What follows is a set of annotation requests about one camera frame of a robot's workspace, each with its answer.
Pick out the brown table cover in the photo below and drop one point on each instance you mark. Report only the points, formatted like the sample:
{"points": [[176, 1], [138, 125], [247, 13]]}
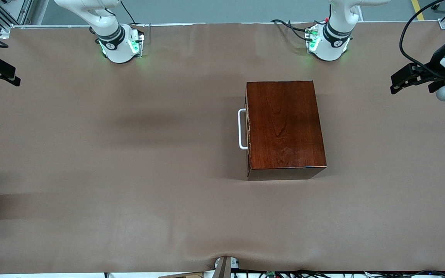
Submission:
{"points": [[129, 173]]}

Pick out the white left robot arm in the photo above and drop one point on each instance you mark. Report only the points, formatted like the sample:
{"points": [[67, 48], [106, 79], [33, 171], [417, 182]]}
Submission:
{"points": [[328, 42]]}

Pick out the grey metal bracket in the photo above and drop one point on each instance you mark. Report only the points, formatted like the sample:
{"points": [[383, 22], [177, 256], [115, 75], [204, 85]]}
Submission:
{"points": [[224, 268]]}

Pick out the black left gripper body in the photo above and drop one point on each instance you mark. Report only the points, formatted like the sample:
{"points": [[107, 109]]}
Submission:
{"points": [[437, 60]]}

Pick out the dark brown wooden cabinet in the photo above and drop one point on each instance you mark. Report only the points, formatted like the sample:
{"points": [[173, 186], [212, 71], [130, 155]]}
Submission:
{"points": [[284, 123]]}

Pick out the small green circuit board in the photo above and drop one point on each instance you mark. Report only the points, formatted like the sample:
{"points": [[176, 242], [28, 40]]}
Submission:
{"points": [[270, 274]]}

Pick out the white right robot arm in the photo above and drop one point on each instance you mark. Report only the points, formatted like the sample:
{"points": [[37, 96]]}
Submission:
{"points": [[118, 46]]}

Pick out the brown cardboard piece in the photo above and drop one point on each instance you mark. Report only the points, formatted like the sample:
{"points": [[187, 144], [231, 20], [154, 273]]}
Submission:
{"points": [[182, 275]]}

